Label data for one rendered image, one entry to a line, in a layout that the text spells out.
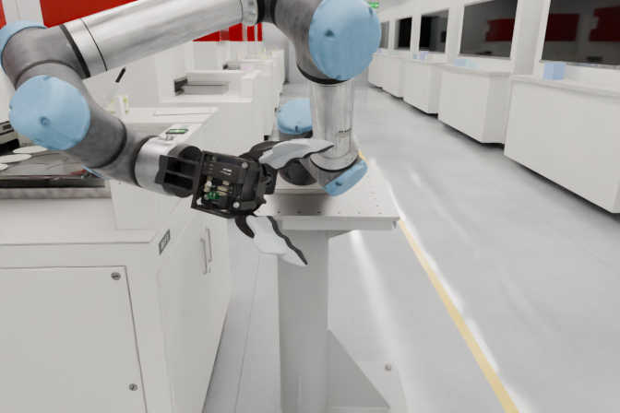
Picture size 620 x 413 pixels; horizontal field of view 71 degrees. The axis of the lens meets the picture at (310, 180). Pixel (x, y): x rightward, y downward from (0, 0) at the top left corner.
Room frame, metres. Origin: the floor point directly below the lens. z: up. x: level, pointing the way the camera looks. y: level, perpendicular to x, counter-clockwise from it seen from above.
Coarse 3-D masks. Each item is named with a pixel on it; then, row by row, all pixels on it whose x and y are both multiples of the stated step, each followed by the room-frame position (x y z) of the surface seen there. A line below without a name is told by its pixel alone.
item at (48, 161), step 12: (0, 156) 1.24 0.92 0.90; (36, 156) 1.24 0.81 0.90; (48, 156) 1.24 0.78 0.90; (60, 156) 1.24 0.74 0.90; (12, 168) 1.11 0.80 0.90; (24, 168) 1.11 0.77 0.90; (36, 168) 1.11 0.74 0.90; (48, 168) 1.11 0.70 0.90; (60, 168) 1.11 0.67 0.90; (72, 168) 1.11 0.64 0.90
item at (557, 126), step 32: (544, 0) 4.51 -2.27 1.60; (576, 0) 4.00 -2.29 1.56; (608, 0) 3.59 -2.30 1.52; (544, 32) 4.42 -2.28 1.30; (576, 32) 3.92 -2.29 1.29; (608, 32) 3.52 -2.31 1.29; (544, 64) 4.33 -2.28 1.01; (576, 64) 3.84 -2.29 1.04; (608, 64) 3.45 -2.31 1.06; (512, 96) 4.43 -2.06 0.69; (544, 96) 3.85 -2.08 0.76; (576, 96) 3.43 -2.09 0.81; (608, 96) 3.07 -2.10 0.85; (512, 128) 4.33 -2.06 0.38; (544, 128) 3.77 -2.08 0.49; (576, 128) 3.35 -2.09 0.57; (608, 128) 3.01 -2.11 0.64; (544, 160) 3.69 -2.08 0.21; (576, 160) 3.28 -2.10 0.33; (608, 160) 2.94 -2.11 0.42; (576, 192) 3.20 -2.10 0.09; (608, 192) 2.87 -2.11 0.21
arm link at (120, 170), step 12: (132, 132) 0.57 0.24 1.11; (132, 144) 0.55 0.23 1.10; (144, 144) 0.56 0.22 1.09; (120, 156) 0.54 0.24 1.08; (132, 156) 0.54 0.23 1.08; (84, 168) 0.58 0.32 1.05; (108, 168) 0.54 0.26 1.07; (120, 168) 0.54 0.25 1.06; (132, 168) 0.54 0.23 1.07; (120, 180) 0.56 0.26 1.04; (132, 180) 0.54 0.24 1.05
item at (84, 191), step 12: (0, 192) 1.09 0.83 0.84; (12, 192) 1.09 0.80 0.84; (24, 192) 1.09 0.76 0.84; (36, 192) 1.09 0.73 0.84; (48, 192) 1.09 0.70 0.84; (60, 192) 1.09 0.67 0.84; (72, 192) 1.09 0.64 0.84; (84, 192) 1.09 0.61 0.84; (96, 192) 1.09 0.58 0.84; (108, 192) 1.10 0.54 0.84
